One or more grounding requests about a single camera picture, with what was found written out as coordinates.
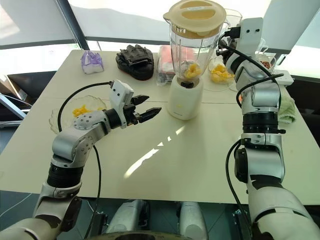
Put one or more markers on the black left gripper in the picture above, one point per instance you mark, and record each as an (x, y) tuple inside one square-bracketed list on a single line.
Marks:
[(131, 116)]

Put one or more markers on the large scalloped glass bowl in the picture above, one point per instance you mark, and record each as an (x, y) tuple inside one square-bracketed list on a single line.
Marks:
[(56, 117)]

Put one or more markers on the pink cloth pack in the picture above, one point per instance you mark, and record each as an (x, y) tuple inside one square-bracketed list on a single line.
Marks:
[(163, 53)]

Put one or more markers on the silver right robot leg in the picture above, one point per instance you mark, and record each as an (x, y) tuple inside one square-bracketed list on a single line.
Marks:
[(192, 220)]

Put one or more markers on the small scalloped glass bowl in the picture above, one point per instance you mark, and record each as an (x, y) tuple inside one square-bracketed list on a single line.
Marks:
[(215, 62)]

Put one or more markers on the grey metal frame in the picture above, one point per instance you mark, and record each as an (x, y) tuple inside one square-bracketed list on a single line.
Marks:
[(12, 105)]

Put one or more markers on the white blender base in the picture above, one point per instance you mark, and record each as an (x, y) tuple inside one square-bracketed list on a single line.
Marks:
[(182, 105)]

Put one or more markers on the black table bracket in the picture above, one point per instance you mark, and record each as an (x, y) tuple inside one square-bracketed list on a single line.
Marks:
[(100, 222), (240, 217)]

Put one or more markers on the silver left robot leg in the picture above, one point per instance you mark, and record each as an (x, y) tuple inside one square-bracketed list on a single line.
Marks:
[(127, 215)]

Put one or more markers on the silver robot leg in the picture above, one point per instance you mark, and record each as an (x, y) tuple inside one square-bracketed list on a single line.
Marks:
[(192, 220), (127, 215)]

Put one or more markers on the cream blender lid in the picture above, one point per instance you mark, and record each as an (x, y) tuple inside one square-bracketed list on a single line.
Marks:
[(195, 15)]

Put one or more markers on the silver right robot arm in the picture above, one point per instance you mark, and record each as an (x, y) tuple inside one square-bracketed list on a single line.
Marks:
[(262, 100)]

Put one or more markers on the white power strip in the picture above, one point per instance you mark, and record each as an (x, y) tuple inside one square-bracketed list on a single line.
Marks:
[(285, 78)]

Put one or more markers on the purple and white bag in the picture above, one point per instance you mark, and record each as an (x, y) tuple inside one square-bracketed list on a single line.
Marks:
[(92, 62)]

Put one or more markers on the cardboard box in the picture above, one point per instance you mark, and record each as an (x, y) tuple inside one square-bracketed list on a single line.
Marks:
[(15, 87)]

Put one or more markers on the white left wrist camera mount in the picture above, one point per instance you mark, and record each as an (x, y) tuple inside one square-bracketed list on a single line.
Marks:
[(120, 95)]

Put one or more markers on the black gloves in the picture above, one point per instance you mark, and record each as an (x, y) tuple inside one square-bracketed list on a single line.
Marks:
[(135, 60)]

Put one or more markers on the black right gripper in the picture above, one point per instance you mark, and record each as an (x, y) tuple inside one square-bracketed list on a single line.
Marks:
[(228, 47)]

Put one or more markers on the orange fruit pieces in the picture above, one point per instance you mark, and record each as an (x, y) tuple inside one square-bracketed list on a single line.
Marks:
[(81, 110), (221, 72), (193, 71)]

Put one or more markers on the green cloth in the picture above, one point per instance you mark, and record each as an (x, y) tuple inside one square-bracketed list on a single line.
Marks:
[(287, 110)]

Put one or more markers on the dark window frame post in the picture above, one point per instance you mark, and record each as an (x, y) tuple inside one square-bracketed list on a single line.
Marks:
[(75, 22)]

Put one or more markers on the clear plastic beaker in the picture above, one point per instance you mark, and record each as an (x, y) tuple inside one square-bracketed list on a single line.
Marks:
[(273, 60)]

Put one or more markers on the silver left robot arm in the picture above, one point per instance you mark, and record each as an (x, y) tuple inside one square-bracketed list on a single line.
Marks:
[(82, 123)]

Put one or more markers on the clear blender jug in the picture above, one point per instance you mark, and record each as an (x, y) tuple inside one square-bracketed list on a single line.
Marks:
[(190, 50)]

